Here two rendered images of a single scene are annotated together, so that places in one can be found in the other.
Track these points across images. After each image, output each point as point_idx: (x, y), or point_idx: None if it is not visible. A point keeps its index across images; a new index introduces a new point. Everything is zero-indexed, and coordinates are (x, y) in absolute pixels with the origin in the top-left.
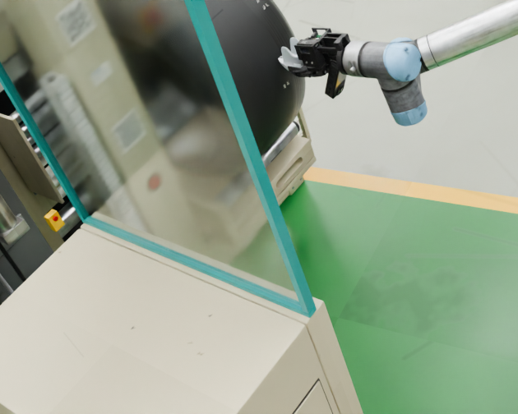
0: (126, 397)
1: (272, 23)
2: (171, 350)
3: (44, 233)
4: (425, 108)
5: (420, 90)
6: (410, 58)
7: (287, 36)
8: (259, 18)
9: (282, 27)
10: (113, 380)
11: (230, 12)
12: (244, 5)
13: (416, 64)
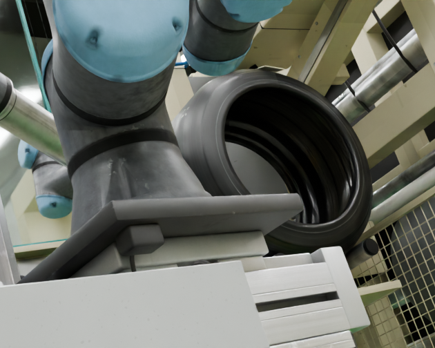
0: None
1: (177, 130)
2: None
3: (371, 344)
4: (40, 201)
5: (40, 183)
6: (20, 147)
7: (181, 143)
8: (176, 125)
9: (181, 134)
10: None
11: (174, 119)
12: (179, 114)
13: (23, 153)
